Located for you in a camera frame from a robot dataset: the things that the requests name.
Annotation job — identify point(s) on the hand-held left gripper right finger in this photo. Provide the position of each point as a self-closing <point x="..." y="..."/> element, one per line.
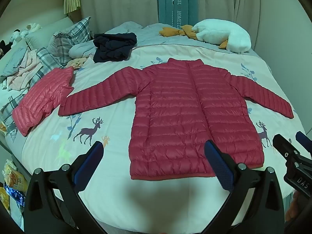
<point x="219" y="168"/>

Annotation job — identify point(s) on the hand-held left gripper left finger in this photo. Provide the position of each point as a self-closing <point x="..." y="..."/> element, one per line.
<point x="91" y="162"/>

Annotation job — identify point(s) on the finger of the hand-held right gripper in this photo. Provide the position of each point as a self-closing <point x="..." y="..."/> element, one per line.
<point x="303" y="137"/>
<point x="282" y="144"/>

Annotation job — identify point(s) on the red puffer jacket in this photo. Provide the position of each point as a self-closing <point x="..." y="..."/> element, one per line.
<point x="175" y="114"/>

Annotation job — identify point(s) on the pile of pastel clothes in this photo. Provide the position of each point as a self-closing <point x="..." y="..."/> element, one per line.
<point x="23" y="68"/>

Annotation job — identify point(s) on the person's right hand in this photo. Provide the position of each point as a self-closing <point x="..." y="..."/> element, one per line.
<point x="292" y="207"/>

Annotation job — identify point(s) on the deer printed blanket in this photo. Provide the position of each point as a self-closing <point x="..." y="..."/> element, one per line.
<point x="109" y="129"/>

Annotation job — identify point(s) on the snack packets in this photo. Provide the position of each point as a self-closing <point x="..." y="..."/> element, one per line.
<point x="12" y="180"/>

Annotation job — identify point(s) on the pink puffer jacket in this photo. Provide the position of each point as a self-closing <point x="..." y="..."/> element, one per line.
<point x="39" y="100"/>

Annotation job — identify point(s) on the plaid bedding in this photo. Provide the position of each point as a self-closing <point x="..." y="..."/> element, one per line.
<point x="8" y="109"/>

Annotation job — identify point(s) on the peach plush toy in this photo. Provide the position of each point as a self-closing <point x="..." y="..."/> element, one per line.
<point x="77" y="63"/>

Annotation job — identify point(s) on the small plaid pillow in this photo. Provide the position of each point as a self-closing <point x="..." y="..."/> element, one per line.
<point x="48" y="57"/>

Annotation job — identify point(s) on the light blue cloth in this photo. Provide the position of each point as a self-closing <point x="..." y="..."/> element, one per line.
<point x="80" y="49"/>

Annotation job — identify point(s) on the navy blue garment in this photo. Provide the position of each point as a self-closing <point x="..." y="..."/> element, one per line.
<point x="114" y="46"/>

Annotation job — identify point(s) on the white goose plush toy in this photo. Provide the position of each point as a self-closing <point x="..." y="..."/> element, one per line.
<point x="219" y="33"/>

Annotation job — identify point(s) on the large plaid pillow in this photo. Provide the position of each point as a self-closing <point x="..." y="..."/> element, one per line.
<point x="73" y="34"/>

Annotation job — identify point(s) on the pale bed sheet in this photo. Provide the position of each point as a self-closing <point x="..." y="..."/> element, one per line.
<point x="146" y="33"/>

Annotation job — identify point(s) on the plush toys on headboard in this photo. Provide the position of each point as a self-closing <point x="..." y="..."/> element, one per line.
<point x="26" y="30"/>

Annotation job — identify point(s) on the beige curtain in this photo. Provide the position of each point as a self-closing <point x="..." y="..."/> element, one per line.
<point x="121" y="0"/>

